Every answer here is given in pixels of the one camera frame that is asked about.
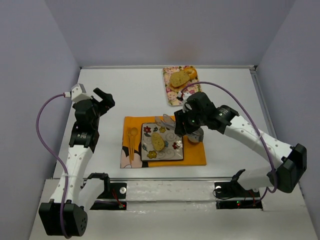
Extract small herb bread slice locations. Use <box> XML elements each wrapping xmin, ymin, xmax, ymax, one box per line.
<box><xmin>151</xmin><ymin>132</ymin><xmax>165</xmax><ymax>152</ymax></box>

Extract orange cartoon placemat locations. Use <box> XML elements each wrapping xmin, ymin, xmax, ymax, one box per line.
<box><xmin>120</xmin><ymin>116</ymin><xmax>207</xmax><ymax>169</ymax></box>

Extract orange bagel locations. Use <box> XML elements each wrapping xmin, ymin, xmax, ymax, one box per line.
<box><xmin>184</xmin><ymin>67</ymin><xmax>198</xmax><ymax>80</ymax></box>

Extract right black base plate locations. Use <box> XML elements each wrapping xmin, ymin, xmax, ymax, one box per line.
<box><xmin>212</xmin><ymin>181</ymin><xmax>263</xmax><ymax>210</ymax></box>

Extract metal tongs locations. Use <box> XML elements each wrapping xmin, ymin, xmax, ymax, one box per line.
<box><xmin>155</xmin><ymin>114</ymin><xmax>188</xmax><ymax>137</ymax></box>

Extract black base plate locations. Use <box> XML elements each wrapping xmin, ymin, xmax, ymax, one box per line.
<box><xmin>90</xmin><ymin>182</ymin><xmax>127</xmax><ymax>211</ymax></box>
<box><xmin>212</xmin><ymin>181</ymin><xmax>263</xmax><ymax>210</ymax></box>

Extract floral square plate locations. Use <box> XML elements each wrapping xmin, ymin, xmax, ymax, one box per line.
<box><xmin>140</xmin><ymin>122</ymin><xmax>184</xmax><ymax>162</ymax></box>

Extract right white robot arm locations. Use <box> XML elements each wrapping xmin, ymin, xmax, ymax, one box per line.
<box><xmin>174</xmin><ymin>92</ymin><xmax>307</xmax><ymax>193</ymax></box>

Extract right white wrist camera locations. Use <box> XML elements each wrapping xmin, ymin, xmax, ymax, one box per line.
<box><xmin>177</xmin><ymin>92</ymin><xmax>192</xmax><ymax>113</ymax></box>

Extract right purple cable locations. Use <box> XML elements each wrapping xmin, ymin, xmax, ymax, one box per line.
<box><xmin>178</xmin><ymin>81</ymin><xmax>278</xmax><ymax>194</ymax></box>

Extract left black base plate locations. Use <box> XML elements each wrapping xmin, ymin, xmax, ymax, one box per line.
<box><xmin>90</xmin><ymin>182</ymin><xmax>127</xmax><ymax>211</ymax></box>

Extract orange plastic spoon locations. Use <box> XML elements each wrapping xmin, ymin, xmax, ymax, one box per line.
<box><xmin>129</xmin><ymin>127</ymin><xmax>138</xmax><ymax>161</ymax></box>

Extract pale glazed bagel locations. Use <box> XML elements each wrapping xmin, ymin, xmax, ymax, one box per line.
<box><xmin>169</xmin><ymin>85</ymin><xmax>184</xmax><ymax>92</ymax></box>

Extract large herb bread slice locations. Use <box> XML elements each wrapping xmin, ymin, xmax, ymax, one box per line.
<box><xmin>169</xmin><ymin>70</ymin><xmax>190</xmax><ymax>88</ymax></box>

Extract floral rectangular tray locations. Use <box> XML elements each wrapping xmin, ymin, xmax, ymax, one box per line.
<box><xmin>162</xmin><ymin>65</ymin><xmax>199</xmax><ymax>107</ymax></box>

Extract metal cup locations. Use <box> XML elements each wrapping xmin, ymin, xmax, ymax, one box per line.
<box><xmin>187</xmin><ymin>127</ymin><xmax>204</xmax><ymax>144</ymax></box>

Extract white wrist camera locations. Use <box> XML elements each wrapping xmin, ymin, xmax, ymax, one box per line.
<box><xmin>177</xmin><ymin>92</ymin><xmax>192</xmax><ymax>113</ymax></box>
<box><xmin>64</xmin><ymin>83</ymin><xmax>92</xmax><ymax>103</ymax></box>

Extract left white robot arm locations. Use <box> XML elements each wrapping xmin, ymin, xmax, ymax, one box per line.
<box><xmin>38</xmin><ymin>83</ymin><xmax>115</xmax><ymax>239</ymax></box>

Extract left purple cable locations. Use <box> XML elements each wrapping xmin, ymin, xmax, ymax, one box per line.
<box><xmin>36</xmin><ymin>92</ymin><xmax>75</xmax><ymax>239</ymax></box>

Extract purple cable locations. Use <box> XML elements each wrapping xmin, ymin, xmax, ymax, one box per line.
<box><xmin>36</xmin><ymin>92</ymin><xmax>75</xmax><ymax>239</ymax></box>
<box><xmin>178</xmin><ymin>81</ymin><xmax>278</xmax><ymax>194</ymax></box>

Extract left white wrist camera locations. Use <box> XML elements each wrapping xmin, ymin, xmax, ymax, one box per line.
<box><xmin>64</xmin><ymin>83</ymin><xmax>92</xmax><ymax>103</ymax></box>

